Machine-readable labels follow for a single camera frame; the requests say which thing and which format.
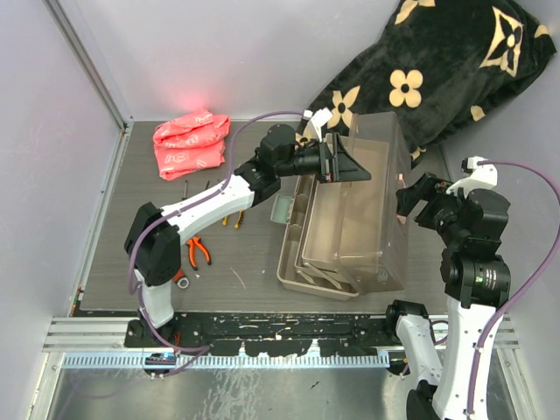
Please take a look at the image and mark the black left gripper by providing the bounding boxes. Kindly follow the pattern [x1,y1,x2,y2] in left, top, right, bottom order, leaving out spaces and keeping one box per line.
[277,133,371,185]

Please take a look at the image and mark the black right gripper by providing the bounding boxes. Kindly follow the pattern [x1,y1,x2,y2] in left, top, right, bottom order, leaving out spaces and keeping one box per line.
[396,170,468,244]

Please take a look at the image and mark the translucent brown plastic toolbox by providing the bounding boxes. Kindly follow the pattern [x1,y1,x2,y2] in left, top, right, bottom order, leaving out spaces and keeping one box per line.
[276,112,410,301]

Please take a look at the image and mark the grey green toolbox latch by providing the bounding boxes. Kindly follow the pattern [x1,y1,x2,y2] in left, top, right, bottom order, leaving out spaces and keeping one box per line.
[270,194,293,225]

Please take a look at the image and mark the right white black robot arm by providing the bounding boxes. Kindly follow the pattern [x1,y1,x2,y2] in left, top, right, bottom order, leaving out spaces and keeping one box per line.
[383,173,511,419]

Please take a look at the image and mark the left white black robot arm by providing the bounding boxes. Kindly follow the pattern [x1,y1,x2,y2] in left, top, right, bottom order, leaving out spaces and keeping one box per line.
[124,124,371,347]

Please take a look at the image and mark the black floral plush blanket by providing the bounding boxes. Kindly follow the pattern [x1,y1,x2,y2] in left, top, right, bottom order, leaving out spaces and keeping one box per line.
[307,1,557,165]

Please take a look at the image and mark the pink printed cloth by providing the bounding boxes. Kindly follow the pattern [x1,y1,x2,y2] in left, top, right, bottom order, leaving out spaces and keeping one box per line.
[152,108,231,181]

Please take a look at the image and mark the yellow black screwdriver left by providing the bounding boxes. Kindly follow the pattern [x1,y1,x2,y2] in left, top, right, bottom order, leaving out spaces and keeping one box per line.
[182,180,188,200]

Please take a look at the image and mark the pink toolbox carry handle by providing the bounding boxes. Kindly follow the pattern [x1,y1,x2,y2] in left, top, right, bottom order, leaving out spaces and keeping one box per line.
[395,173,407,225]

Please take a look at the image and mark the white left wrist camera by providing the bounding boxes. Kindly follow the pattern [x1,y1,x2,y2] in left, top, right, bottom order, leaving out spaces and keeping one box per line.
[302,108,333,142]

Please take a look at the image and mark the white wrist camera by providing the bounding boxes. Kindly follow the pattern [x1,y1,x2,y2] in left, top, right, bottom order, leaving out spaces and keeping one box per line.
[445,156,498,197]
[302,108,333,142]

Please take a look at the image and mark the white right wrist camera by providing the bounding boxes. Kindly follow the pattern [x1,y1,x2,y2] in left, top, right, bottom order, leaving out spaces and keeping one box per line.
[445,156,498,197]

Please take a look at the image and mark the yellow handled long nose pliers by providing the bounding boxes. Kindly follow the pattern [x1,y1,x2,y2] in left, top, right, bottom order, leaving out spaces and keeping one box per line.
[222,210,245,229]

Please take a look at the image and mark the orange handled small pliers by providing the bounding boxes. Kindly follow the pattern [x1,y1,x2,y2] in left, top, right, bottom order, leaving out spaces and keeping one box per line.
[185,236,213,271]

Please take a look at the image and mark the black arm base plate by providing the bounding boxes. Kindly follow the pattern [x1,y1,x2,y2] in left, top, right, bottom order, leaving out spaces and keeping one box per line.
[124,311,438,358]

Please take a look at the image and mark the white slotted cable duct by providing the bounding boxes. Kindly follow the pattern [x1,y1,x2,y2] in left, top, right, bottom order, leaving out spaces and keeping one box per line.
[61,351,390,370]

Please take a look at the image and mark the orange handled adjustable wrench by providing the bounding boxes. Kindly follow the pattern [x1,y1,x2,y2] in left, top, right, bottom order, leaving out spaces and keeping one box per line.
[172,269,190,290]

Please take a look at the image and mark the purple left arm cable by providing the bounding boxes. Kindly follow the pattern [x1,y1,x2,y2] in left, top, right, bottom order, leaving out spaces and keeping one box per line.
[126,110,307,380]

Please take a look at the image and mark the aluminium frame rail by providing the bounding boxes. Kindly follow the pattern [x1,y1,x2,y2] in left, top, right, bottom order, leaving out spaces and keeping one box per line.
[41,317,522,352]

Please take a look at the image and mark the vertical aluminium corner post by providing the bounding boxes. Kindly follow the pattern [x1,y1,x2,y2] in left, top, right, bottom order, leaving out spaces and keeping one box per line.
[43,0,135,132]

